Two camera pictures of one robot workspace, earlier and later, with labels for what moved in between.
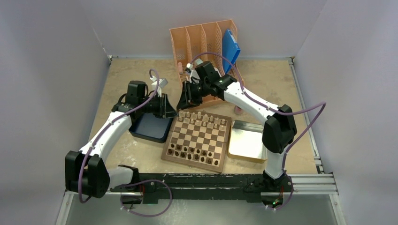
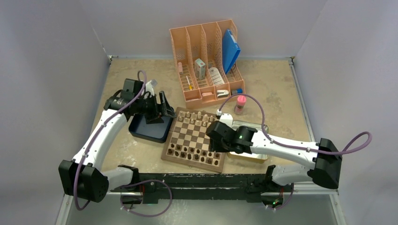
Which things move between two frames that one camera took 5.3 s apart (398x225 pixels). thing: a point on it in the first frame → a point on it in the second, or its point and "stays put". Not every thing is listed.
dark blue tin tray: [149, 127] stays put
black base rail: [153, 187] stays put
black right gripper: [187, 98] → [214, 146]
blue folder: [231, 48] stays put
